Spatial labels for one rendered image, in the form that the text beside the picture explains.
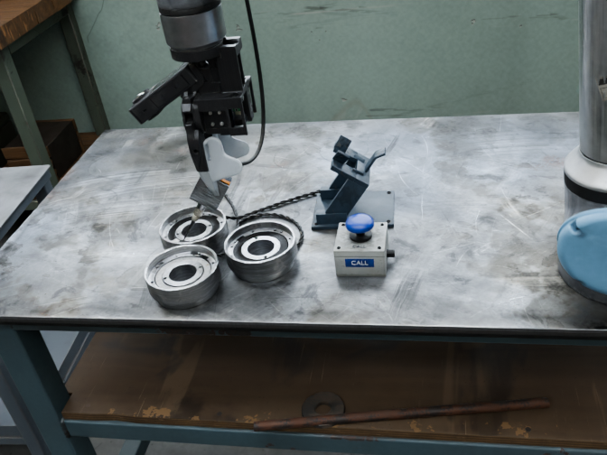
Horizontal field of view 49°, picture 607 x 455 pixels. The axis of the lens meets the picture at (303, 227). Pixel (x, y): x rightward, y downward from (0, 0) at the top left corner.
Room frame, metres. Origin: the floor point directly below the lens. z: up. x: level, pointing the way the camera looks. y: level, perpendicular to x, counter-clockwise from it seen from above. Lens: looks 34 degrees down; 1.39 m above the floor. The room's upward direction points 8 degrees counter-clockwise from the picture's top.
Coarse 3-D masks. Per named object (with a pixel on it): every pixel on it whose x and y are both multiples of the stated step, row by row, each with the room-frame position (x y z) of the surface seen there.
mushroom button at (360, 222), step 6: (354, 216) 0.78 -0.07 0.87; (360, 216) 0.78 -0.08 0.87; (366, 216) 0.78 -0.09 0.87; (348, 222) 0.77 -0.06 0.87; (354, 222) 0.76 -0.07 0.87; (360, 222) 0.76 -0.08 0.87; (366, 222) 0.76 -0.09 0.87; (372, 222) 0.76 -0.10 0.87; (348, 228) 0.76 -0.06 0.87; (354, 228) 0.75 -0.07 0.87; (360, 228) 0.75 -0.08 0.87; (366, 228) 0.75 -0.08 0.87; (360, 234) 0.77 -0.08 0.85
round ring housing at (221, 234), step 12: (168, 216) 0.91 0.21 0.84; (180, 216) 0.92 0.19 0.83; (168, 228) 0.89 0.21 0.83; (180, 228) 0.88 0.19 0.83; (192, 228) 0.89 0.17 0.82; (204, 228) 0.89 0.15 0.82; (228, 228) 0.87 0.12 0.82; (168, 240) 0.84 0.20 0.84; (204, 240) 0.83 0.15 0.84; (216, 240) 0.84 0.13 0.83; (216, 252) 0.84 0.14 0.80
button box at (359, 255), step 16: (384, 224) 0.79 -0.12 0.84; (336, 240) 0.77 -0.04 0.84; (352, 240) 0.76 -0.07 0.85; (368, 240) 0.76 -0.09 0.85; (384, 240) 0.75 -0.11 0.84; (336, 256) 0.74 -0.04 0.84; (352, 256) 0.74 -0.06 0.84; (368, 256) 0.73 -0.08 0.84; (384, 256) 0.73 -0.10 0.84; (336, 272) 0.75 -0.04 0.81; (352, 272) 0.74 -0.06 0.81; (368, 272) 0.73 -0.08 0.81; (384, 272) 0.73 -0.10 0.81
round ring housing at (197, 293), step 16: (160, 256) 0.80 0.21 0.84; (176, 256) 0.81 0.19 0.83; (208, 256) 0.80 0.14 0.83; (144, 272) 0.77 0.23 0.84; (176, 272) 0.78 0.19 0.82; (192, 272) 0.79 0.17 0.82; (160, 288) 0.72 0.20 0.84; (176, 288) 0.72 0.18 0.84; (192, 288) 0.72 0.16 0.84; (208, 288) 0.73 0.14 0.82; (176, 304) 0.72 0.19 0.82; (192, 304) 0.72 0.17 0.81
